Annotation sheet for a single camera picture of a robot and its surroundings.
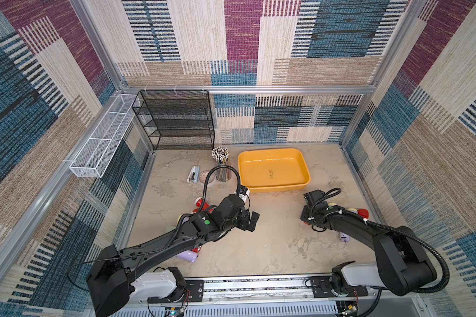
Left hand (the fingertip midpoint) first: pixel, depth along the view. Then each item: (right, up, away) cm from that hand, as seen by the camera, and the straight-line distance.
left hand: (250, 212), depth 77 cm
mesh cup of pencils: (-13, +22, +14) cm, 29 cm away
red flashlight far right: (+51, -3, +12) cm, 53 cm away
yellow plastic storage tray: (+14, +16, +31) cm, 37 cm away
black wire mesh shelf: (-39, +43, +33) cm, 67 cm away
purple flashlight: (-24, -17, +2) cm, 30 cm away
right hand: (+28, -6, +14) cm, 32 cm away
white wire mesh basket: (-71, +20, +14) cm, 76 cm away
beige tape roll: (-19, +11, +25) cm, 33 cm away
